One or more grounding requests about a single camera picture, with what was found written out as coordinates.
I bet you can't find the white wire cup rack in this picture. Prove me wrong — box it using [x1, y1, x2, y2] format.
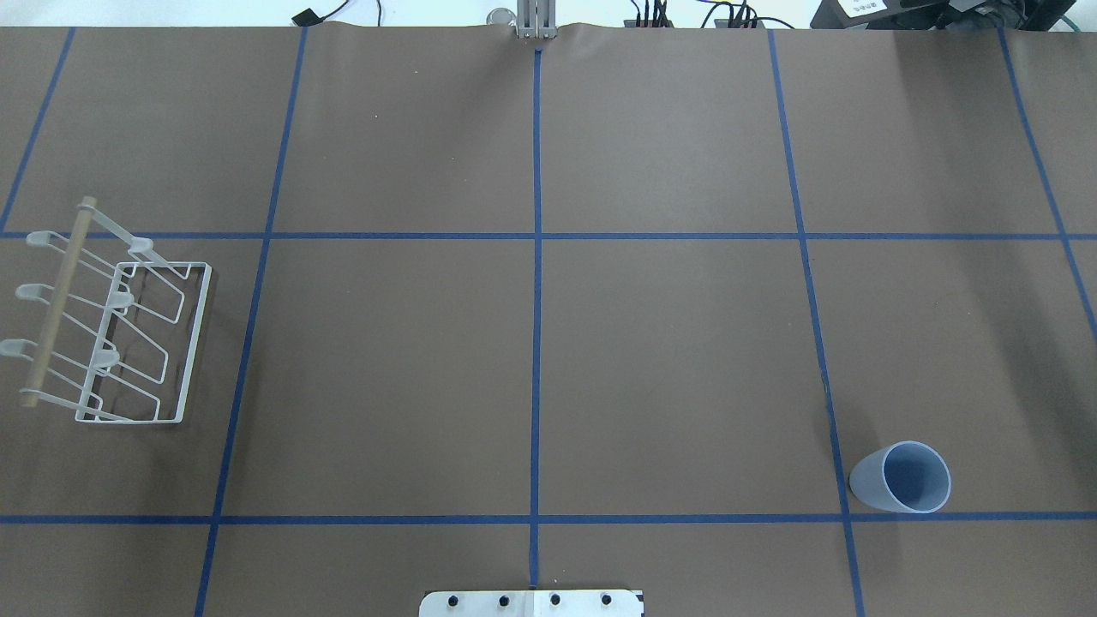
[3, 197, 215, 425]

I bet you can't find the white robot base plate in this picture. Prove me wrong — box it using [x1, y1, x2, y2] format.
[418, 588, 645, 616]

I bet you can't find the light blue plastic cup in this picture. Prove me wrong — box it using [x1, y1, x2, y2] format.
[848, 440, 952, 515]

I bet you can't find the black device top right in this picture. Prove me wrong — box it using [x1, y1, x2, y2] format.
[808, 1, 1082, 33]

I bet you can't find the brown table mat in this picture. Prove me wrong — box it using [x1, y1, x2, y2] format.
[3, 23, 1094, 616]

